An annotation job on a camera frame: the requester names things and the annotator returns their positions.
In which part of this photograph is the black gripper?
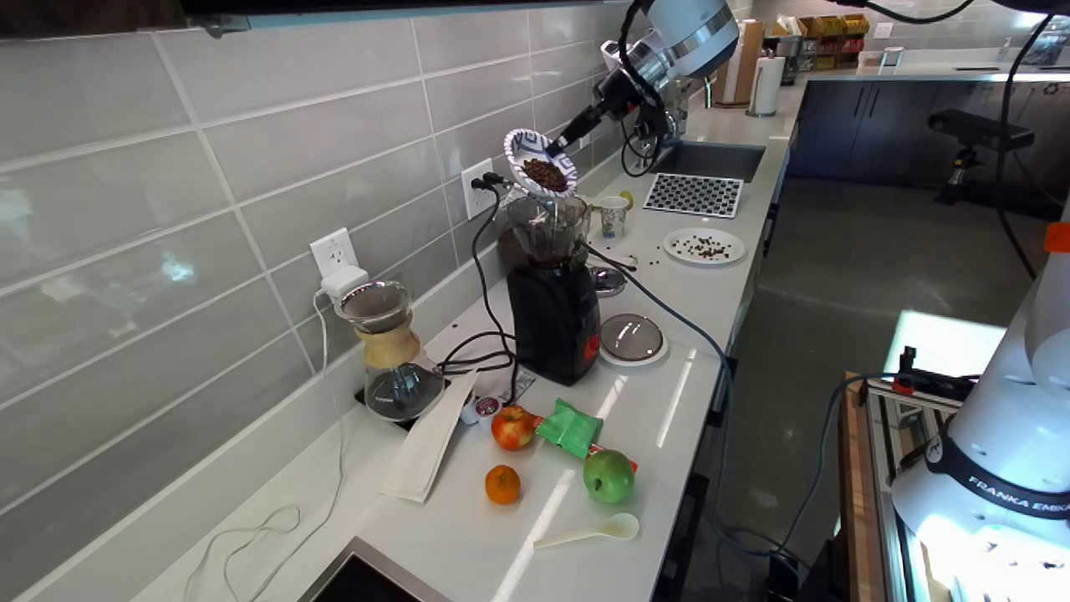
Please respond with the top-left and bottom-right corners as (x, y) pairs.
(543, 67), (670, 161)

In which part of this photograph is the glass jar of coffee beans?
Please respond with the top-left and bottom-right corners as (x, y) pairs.
(558, 195), (607, 244)

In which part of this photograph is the white paper plate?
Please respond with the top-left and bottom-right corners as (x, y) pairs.
(661, 224), (751, 271)

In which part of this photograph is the black coffee grinder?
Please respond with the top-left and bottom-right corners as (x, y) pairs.
(493, 189), (607, 387)

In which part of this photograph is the patterned paper cup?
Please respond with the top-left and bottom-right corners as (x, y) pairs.
(597, 192), (640, 240)

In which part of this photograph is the grid pattern dish mat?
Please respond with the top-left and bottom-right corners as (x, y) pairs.
(644, 170), (751, 220)

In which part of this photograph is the steel kitchen sink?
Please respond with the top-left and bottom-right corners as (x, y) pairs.
(653, 138), (770, 184)

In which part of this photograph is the chrome jar lid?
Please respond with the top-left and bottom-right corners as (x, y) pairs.
(586, 261), (631, 302)

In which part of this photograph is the wooden board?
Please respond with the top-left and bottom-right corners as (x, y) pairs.
(713, 16), (770, 111)

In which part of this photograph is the white paper towel roll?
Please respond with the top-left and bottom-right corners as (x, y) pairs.
(746, 51), (790, 122)

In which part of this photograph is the white round grinder lid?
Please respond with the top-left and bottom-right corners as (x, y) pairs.
(597, 312), (673, 373)

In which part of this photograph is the dark kitchen island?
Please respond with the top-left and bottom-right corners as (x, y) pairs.
(784, 46), (1070, 215)

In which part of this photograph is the white outlet with adapter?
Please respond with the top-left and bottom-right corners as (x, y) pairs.
(308, 224), (376, 312)

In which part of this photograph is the green crumpled packet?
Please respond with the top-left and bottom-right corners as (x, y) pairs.
(534, 399), (607, 462)

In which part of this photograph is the red apple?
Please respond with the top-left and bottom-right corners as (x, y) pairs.
(489, 404), (543, 454)

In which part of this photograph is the glass dish on black base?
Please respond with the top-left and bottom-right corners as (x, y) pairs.
(358, 361), (453, 428)

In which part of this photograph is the green apple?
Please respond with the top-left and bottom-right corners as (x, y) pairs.
(581, 448), (640, 510)

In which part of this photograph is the white cutting board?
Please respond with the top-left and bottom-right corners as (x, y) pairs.
(383, 373), (483, 510)

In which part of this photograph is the small orange fruit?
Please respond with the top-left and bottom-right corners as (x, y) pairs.
(483, 462), (527, 510)

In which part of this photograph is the black stool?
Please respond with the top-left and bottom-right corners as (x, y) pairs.
(926, 107), (1036, 206)

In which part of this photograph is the white plastic spoon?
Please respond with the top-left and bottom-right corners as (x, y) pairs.
(531, 510), (646, 555)

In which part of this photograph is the wooden robot cart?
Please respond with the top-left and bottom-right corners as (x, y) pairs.
(832, 373), (933, 602)

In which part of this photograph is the black robot wrist cable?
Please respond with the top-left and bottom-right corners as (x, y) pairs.
(615, 0), (697, 182)

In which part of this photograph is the white wall outlet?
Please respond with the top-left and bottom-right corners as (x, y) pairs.
(460, 157), (501, 220)

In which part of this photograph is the black grinder power cord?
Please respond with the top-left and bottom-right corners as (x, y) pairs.
(440, 182), (530, 407)

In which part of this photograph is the black clamp bracket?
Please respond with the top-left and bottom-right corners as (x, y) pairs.
(886, 345), (985, 407)

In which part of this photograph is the thin white cable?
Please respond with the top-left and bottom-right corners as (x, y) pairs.
(182, 422), (353, 602)

